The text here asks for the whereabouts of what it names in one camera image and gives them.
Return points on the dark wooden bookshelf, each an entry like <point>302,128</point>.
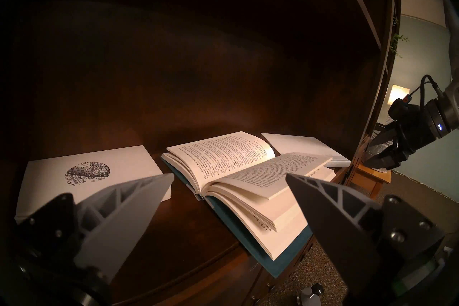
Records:
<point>179,58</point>

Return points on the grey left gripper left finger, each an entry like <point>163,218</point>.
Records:
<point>118,223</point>

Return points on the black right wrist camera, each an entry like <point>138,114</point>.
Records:
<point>403,110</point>

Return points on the white book round illustration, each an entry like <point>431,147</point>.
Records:
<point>125,162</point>

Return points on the lit table lamp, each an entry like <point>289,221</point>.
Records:
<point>396,93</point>

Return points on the white hardcover book blue spine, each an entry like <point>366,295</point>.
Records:
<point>304,144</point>

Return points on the black base knob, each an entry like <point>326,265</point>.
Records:
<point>312,295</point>

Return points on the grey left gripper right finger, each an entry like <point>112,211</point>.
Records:
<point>340,230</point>

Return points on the small wooden stool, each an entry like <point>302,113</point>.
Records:
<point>376,179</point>

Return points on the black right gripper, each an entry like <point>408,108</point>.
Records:
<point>416,133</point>

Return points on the teal cover paperback book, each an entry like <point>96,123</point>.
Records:
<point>233,154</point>

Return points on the green plant white pot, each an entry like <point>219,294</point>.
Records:
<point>394,42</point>

